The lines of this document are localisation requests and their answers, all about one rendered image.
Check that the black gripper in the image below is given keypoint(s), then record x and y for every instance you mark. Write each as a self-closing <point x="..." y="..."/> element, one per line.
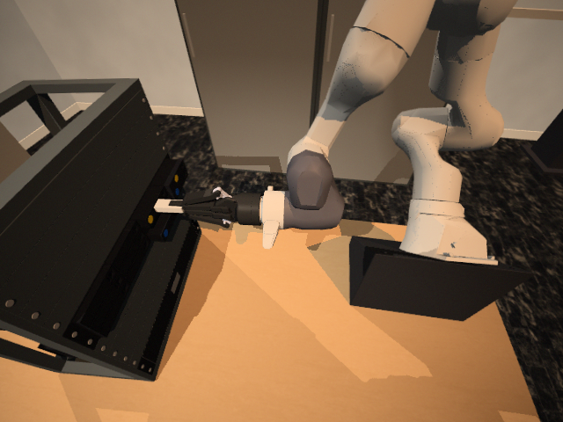
<point x="216" y="206"/>

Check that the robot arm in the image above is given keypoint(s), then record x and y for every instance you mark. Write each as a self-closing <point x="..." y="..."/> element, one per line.
<point x="375" y="50"/>

